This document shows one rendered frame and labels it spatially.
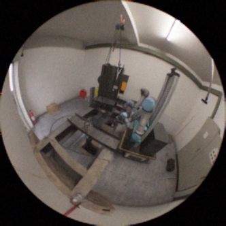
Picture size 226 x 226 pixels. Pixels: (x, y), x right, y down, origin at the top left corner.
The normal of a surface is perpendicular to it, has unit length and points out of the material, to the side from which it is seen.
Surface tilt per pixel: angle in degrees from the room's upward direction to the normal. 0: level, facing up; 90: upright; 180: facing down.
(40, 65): 90
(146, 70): 90
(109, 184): 0
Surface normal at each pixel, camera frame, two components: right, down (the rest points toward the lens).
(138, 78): -0.41, 0.45
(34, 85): 0.89, 0.40
